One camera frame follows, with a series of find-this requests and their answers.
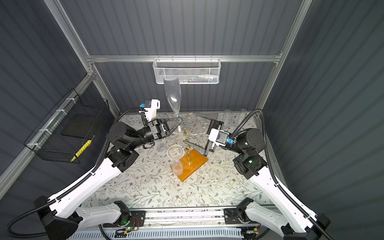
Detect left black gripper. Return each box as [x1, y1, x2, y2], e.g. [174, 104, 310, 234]
[127, 117, 180, 153]

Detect clear flute glass front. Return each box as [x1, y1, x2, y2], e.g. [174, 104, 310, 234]
[167, 145, 185, 176]

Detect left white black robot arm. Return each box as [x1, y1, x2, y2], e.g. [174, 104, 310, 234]
[38, 118, 183, 240]

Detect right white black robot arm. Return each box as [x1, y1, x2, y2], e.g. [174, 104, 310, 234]
[185, 109, 332, 240]

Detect orange wooden rack base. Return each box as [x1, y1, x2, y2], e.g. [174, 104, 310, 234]
[176, 150, 208, 182]

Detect floral table mat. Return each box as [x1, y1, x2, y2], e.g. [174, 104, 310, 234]
[82, 112, 280, 210]

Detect items in white basket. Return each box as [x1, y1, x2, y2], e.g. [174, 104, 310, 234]
[180, 74, 219, 84]

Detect yellow black striped tool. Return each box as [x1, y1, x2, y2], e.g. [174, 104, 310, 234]
[71, 140, 92, 163]

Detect black pad in basket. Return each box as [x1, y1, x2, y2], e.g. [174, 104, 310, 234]
[61, 115, 96, 139]

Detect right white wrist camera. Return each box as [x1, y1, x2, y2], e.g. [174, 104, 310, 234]
[209, 129, 234, 147]

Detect gold wire glass rack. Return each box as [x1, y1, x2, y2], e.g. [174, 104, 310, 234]
[170, 113, 210, 155]

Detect left black corrugated cable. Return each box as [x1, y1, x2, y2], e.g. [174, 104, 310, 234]
[6, 107, 142, 238]

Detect black corrugated cable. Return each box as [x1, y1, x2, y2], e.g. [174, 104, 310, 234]
[6, 107, 142, 238]
[229, 109, 335, 240]

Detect white mesh wall basket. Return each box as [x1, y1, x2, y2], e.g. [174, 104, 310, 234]
[153, 58, 222, 85]

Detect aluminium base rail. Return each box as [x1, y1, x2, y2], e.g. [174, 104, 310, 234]
[59, 205, 307, 240]

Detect black wire wall basket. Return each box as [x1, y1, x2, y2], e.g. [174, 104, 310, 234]
[24, 89, 110, 164]

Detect right black corrugated cable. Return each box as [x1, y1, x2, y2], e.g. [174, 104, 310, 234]
[229, 109, 335, 240]

